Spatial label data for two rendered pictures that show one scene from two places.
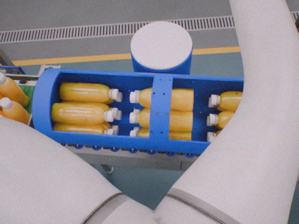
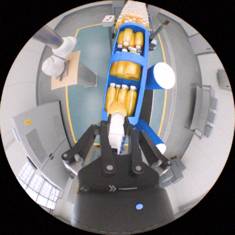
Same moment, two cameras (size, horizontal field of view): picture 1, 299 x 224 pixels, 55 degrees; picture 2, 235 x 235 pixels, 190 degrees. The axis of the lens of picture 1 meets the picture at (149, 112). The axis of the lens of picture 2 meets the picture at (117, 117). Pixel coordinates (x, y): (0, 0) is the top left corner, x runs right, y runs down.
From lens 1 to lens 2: 60 cm
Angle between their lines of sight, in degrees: 33
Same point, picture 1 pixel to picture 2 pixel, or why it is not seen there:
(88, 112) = (126, 36)
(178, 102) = (127, 65)
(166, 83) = (137, 60)
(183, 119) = (119, 68)
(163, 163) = not seen: hidden behind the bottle
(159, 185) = not seen: hidden behind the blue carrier
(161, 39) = (167, 76)
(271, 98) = not seen: outside the picture
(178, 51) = (161, 81)
